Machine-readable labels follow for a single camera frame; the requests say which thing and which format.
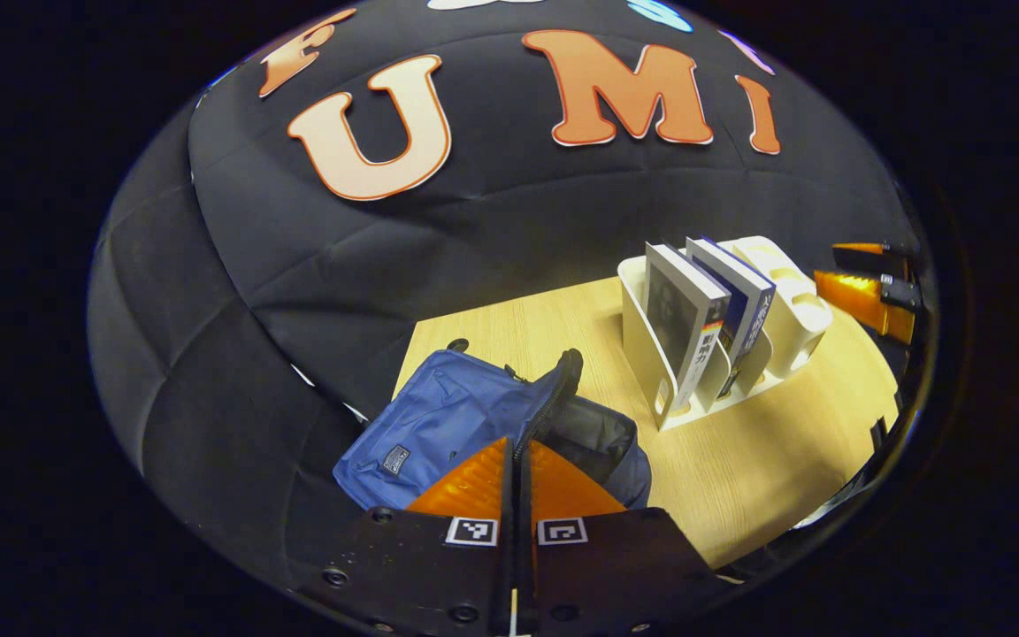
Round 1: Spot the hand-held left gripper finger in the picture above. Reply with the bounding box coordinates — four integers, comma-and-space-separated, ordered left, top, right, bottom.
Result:
297, 436, 515, 636
518, 440, 740, 636

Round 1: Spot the white bookshelf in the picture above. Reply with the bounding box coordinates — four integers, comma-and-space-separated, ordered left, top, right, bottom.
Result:
617, 235, 833, 433

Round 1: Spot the blue cover book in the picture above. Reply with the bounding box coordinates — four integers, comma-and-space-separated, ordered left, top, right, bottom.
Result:
685, 236, 778, 399

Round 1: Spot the blue schoolbag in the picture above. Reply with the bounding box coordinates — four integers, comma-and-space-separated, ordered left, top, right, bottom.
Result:
333, 348, 652, 512

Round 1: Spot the grey portrait cover book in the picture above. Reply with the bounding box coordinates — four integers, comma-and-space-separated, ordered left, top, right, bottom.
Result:
645, 242, 732, 415

